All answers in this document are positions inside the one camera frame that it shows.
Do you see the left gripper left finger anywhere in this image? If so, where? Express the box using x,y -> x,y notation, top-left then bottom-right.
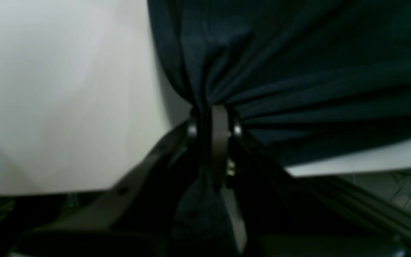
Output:
9,106 -> 229,257

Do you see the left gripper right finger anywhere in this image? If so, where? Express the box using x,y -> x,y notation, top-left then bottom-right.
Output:
227,118 -> 406,257

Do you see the black long-sleeve t-shirt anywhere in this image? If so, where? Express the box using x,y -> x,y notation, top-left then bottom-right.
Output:
147,0 -> 411,257

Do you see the black aluminium frame rail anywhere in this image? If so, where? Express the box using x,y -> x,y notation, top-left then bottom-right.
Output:
300,177 -> 411,257

